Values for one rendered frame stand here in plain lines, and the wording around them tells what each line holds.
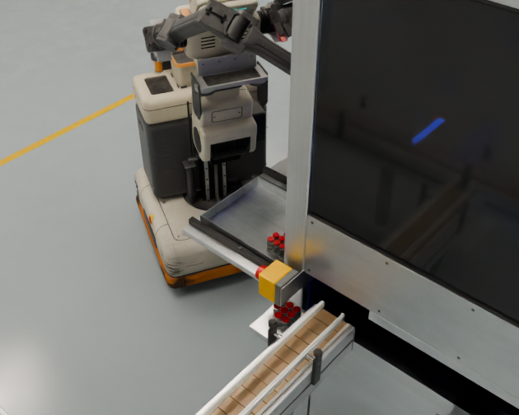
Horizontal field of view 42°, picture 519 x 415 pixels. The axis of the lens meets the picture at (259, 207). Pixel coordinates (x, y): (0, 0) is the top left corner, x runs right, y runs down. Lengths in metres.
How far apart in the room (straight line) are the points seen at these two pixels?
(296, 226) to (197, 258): 1.33
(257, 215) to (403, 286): 0.69
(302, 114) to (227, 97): 1.19
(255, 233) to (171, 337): 1.01
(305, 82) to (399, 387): 0.80
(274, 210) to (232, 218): 0.13
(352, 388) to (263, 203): 0.63
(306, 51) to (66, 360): 1.90
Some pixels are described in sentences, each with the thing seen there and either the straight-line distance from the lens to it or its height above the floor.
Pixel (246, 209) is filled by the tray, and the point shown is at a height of 0.88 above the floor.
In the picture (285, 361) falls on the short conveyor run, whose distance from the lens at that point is 1.64.
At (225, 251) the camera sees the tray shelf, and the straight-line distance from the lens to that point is 1.97.
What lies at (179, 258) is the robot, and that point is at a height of 0.23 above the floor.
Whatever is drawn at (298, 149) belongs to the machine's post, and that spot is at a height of 1.37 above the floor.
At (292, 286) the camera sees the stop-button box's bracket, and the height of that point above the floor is 1.01.
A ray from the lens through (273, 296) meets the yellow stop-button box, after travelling 1.70.
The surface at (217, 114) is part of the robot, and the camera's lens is 2.61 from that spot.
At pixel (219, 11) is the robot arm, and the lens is 1.98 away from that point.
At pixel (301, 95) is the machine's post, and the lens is 1.43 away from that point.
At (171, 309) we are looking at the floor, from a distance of 3.01.
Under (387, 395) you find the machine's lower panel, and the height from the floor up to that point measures 0.75.
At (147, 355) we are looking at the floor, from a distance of 2.87.
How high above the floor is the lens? 2.23
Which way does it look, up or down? 40 degrees down
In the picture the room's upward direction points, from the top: straight up
